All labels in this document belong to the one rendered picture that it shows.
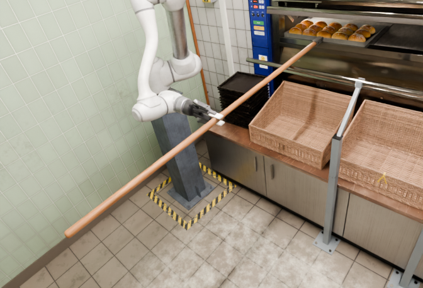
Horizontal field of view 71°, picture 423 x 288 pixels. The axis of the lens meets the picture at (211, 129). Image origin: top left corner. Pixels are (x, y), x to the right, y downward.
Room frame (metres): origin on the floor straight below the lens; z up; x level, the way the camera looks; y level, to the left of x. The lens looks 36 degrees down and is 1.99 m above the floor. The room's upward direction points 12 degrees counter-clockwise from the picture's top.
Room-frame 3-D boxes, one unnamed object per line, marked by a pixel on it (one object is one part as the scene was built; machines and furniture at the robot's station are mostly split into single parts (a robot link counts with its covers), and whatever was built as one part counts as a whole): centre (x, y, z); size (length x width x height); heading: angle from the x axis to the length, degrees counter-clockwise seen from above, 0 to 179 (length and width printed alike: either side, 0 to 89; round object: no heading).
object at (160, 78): (1.88, 0.29, 1.17); 0.18 x 0.16 x 0.22; 101
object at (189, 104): (1.28, 0.07, 1.20); 0.09 x 0.07 x 0.08; 40
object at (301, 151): (1.63, -0.62, 0.72); 0.56 x 0.49 x 0.28; 40
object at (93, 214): (1.21, -0.10, 1.20); 1.71 x 0.03 x 0.03; 130
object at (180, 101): (1.34, 0.11, 1.20); 0.09 x 0.06 x 0.09; 130
